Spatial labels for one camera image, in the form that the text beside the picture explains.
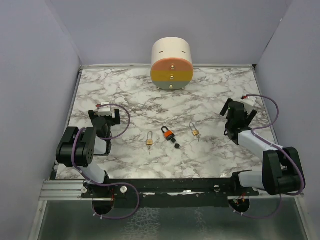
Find small brass padlock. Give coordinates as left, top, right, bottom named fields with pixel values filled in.
left=189, top=122, right=201, bottom=141

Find black-headed keys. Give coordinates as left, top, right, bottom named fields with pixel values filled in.
left=170, top=138, right=183, bottom=150

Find orange black padlock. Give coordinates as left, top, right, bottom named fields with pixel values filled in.
left=161, top=126, right=175, bottom=141

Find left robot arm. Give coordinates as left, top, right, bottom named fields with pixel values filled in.
left=56, top=109, right=121, bottom=198

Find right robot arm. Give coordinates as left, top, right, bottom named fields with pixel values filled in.
left=220, top=98, right=306, bottom=196

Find long-shackle brass padlock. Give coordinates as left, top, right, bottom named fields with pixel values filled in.
left=146, top=131, right=153, bottom=154

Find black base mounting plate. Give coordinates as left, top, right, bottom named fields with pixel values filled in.
left=81, top=178, right=259, bottom=209

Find round three-drawer storage box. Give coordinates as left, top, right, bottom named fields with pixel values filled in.
left=150, top=37, right=194, bottom=91

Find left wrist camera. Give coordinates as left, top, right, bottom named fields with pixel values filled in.
left=96, top=102, right=112, bottom=117

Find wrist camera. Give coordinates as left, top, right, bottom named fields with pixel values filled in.
left=96, top=102, right=112, bottom=117
left=241, top=96, right=257, bottom=109

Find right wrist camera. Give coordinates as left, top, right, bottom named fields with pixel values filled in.
left=241, top=96, right=257, bottom=109

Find aluminium frame rail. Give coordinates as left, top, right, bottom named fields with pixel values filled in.
left=39, top=180, right=83, bottom=201

